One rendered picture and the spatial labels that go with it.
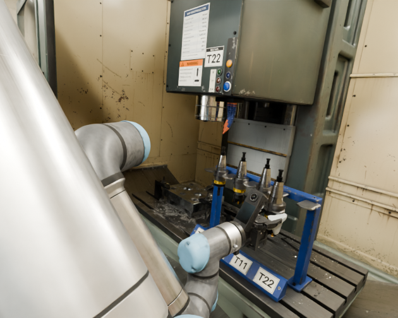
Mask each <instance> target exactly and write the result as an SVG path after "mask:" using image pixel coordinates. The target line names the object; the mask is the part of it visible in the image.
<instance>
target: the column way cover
mask: <svg viewBox="0 0 398 318"><path fill-rule="evenodd" d="M295 130H296V126H287V125H283V124H276V123H270V122H262V121H253V120H248V119H237V118H234V121H233V122H232V125H231V127H230V128H229V132H228V139H227V142H228V149H227V160H226V165H227V167H231V168H234V169H236V170H237V169H238V166H239V162H240V160H241V157H243V154H242V152H246V154H245V158H246V173H247V174H251V175H254V176H257V177H261V174H262V171H263V168H264V167H265V164H267V160H266V159H267V158H270V162H269V164H270V168H271V181H272V182H274V181H275V180H276V179H277V176H279V169H281V170H284V171H283V173H282V177H283V179H282V181H283V182H284V183H285V182H286V175H287V168H288V165H289V157H290V156H291V152H292V146H293V141H294V134H295ZM232 181H233V180H229V179H226V185H225V187H227V188H229V189H232V190H233V187H234V184H233V183H232ZM251 189H252V188H249V187H246V192H245V193H243V194H244V195H245V196H247V195H248V193H249V192H250V190H251Z"/></svg>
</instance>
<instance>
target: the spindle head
mask: <svg viewBox="0 0 398 318"><path fill-rule="evenodd" d="M207 3H210V8H209V16H208V30H207V44H206V49H207V48H212V47H220V46H224V55H223V62H222V66H212V67H205V58H201V59H203V64H202V79H201V86H178V84H179V66H180V62H181V61H182V60H181V52H182V42H183V23H184V12H185V11H187V10H189V9H193V8H195V7H198V6H201V5H204V4H207ZM331 5H332V0H171V9H170V21H169V43H168V55H167V78H166V92H167V93H178V94H184V95H195V96H197V95H204V96H212V97H226V98H243V99H244V100H245V101H247V102H264V103H281V104H291V105H308V106H312V104H313V101H314V96H315V90H316V86H317V79H318V74H319V69H320V63H321V59H322V52H323V46H324V42H325V36H326V32H327V25H328V22H329V15H330V9H331ZM234 37H237V38H238V42H237V48H236V58H235V63H234V74H233V81H232V92H231V96H229V95H222V89H223V82H224V71H225V64H226V52H227V41H228V39H229V38H234ZM192 60H199V59H189V60H183V61H192ZM219 68H221V69H222V74H221V75H220V76H218V75H217V70H218V69H219ZM211 69H216V77H215V87H216V86H220V92H219V93H216V92H215V90H214V92H209V85H210V72H211ZM218 77H220V78H221V83H220V84H219V85H218V84H217V83H216V79H217V78H218Z"/></svg>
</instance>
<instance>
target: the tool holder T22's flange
mask: <svg viewBox="0 0 398 318"><path fill-rule="evenodd" d="M264 204H265V205H264V207H263V208H264V210H265V211H271V213H273V214H277V215H281V214H283V213H285V208H286V203H285V202H283V204H282V205H275V204H271V203H269V202H268V198H267V200H266V202H265V203H264Z"/></svg>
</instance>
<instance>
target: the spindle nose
mask: <svg viewBox="0 0 398 318"><path fill-rule="evenodd" d="M220 98H221V97H212V96H204V95H197V96H196V105H195V119H198V120H202V121H214V122H224V119H225V116H226V105H227V102H221V101H220Z"/></svg>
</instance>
